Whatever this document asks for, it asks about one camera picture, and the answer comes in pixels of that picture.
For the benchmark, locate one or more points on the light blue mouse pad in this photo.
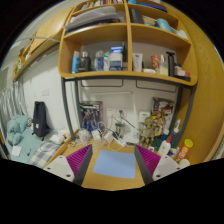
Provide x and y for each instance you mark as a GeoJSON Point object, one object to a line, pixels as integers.
{"type": "Point", "coordinates": [115, 164]}

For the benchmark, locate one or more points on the plaid blanket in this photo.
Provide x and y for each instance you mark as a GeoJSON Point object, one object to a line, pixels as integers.
{"type": "Point", "coordinates": [43, 154]}

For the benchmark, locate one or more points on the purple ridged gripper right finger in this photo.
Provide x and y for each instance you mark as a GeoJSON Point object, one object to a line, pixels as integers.
{"type": "Point", "coordinates": [152, 166]}

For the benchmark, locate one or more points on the black backpack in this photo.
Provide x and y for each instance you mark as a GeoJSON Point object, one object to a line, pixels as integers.
{"type": "Point", "coordinates": [40, 126]}

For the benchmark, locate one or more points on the black pump bottle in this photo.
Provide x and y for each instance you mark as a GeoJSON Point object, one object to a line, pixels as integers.
{"type": "Point", "coordinates": [171, 63]}

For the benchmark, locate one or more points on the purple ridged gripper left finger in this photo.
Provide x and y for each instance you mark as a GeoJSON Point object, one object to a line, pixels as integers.
{"type": "Point", "coordinates": [73, 167]}

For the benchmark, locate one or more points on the blue box on shelf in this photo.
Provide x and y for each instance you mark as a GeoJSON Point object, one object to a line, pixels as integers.
{"type": "Point", "coordinates": [115, 59]}

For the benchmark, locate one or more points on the stack of papers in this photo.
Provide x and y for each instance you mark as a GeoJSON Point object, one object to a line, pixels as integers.
{"type": "Point", "coordinates": [94, 15]}

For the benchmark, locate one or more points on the gold robot figure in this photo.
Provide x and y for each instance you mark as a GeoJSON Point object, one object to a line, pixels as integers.
{"type": "Point", "coordinates": [147, 133]}

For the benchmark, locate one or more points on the white power adapter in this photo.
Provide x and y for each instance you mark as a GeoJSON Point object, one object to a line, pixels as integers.
{"type": "Point", "coordinates": [109, 136]}

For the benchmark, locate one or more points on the blue robot figure box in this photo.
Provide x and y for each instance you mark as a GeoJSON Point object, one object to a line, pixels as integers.
{"type": "Point", "coordinates": [91, 115]}

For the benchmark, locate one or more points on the teal plush toy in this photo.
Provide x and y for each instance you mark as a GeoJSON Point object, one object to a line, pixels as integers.
{"type": "Point", "coordinates": [15, 127]}

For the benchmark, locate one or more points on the orange yellow-capped bottle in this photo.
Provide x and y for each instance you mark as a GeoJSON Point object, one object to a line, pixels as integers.
{"type": "Point", "coordinates": [188, 144]}

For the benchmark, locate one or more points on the wooden wall shelf unit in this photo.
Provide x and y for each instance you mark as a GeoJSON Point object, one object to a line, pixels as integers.
{"type": "Point", "coordinates": [139, 38]}

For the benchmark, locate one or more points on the white spray bottle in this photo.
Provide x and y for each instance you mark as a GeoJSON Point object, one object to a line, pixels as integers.
{"type": "Point", "coordinates": [165, 147]}

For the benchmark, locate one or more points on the white tube on shelf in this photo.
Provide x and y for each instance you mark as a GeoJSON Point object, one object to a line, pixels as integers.
{"type": "Point", "coordinates": [137, 62]}

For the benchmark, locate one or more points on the dark jar with silver lid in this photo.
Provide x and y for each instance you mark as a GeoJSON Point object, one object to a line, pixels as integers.
{"type": "Point", "coordinates": [85, 62]}

